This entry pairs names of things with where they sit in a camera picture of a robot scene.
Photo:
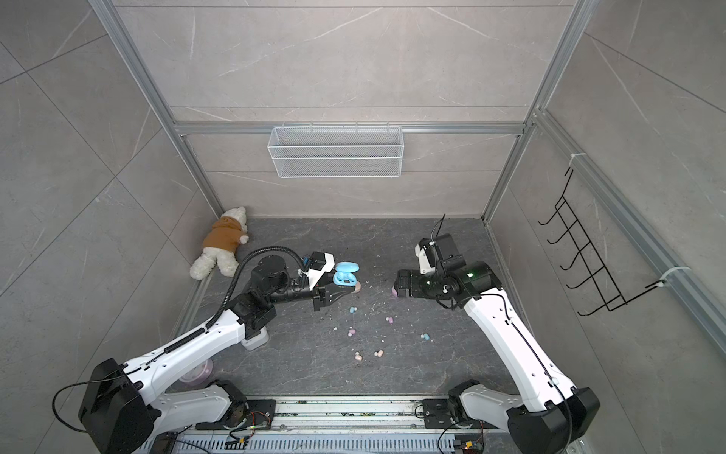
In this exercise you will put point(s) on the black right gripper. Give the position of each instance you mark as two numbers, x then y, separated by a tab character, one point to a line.
415	289

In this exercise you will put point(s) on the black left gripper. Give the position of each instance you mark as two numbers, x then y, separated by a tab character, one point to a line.
318	294

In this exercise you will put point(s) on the blue earbud charging case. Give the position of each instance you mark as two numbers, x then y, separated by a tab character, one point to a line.
345	274

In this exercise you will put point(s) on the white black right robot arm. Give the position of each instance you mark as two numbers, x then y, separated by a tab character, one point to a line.
548	412

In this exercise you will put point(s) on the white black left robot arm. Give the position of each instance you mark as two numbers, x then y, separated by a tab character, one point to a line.
126	404

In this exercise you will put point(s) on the white digital scale device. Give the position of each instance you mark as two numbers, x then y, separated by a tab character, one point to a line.
256	341

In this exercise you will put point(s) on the white teddy bear brown hoodie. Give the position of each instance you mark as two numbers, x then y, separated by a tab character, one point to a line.
220	245

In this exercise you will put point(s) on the purple round container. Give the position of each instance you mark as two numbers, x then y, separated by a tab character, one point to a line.
199	374

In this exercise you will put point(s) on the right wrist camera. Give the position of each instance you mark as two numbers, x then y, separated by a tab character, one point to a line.
436	254

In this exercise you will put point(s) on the aluminium rail front frame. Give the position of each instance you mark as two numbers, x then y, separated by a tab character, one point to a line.
337	424

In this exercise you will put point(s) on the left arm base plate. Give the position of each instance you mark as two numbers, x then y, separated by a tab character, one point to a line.
254	412

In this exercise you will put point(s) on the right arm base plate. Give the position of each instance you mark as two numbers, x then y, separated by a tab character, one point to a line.
439	413

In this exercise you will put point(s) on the white wire mesh basket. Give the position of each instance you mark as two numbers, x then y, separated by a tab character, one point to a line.
337	151

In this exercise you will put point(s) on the black wire hook rack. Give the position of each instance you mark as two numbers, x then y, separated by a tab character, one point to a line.
598	273

